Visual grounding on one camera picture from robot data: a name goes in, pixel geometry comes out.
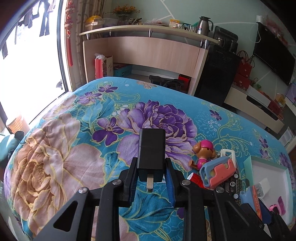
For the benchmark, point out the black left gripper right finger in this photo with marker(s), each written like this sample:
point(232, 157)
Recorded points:
point(214, 211)

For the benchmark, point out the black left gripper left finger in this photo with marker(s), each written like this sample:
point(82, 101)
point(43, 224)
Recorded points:
point(74, 221)

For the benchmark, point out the blue pink plastic case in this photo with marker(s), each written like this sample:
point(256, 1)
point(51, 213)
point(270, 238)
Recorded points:
point(217, 171)

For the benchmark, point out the red glue bottle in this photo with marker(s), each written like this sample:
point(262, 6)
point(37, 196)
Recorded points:
point(195, 178)

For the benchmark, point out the white plastic hair clip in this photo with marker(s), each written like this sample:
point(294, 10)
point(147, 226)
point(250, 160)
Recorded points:
point(231, 154)

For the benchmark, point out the black power adapter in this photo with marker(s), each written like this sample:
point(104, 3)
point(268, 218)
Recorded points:
point(151, 156)

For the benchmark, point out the brown pink puppy toy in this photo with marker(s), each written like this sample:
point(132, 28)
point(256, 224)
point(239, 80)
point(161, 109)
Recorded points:
point(205, 152)

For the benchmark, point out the black toy car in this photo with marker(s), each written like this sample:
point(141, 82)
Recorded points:
point(233, 186)

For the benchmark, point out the small blue orange box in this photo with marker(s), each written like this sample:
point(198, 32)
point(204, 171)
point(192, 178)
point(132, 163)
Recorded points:
point(250, 196)

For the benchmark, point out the white charger block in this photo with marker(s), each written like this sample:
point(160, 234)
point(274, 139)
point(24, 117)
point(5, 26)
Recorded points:
point(262, 187)

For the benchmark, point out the white tray with green rim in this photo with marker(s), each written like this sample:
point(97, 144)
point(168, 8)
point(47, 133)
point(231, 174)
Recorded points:
point(257, 169)

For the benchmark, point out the cream tv stand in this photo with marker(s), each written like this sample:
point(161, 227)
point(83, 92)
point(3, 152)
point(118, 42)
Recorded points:
point(239, 99)

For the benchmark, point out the teal storage box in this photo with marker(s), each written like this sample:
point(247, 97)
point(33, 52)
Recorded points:
point(122, 70)

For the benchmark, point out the red white paper bag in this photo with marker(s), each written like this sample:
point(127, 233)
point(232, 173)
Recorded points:
point(103, 66)

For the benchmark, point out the red gift bag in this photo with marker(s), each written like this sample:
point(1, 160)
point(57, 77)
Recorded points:
point(243, 71)

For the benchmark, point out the black cabinet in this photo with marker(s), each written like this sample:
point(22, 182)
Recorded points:
point(217, 75)

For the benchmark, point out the wooden curved desk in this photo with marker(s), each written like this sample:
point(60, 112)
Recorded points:
point(164, 48)

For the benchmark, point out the black coffee machine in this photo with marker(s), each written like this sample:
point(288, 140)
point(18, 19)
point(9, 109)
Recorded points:
point(227, 40)

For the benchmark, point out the yellow flower vase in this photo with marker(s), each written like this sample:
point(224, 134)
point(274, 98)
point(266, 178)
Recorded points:
point(124, 12)

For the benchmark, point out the steel thermos jug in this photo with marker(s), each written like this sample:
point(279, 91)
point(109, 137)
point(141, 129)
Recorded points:
point(205, 26)

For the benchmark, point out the red hanging knot ornament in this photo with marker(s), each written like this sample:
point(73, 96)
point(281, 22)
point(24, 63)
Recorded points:
point(70, 8)

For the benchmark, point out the wall mounted television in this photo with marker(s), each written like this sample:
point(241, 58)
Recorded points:
point(273, 53)

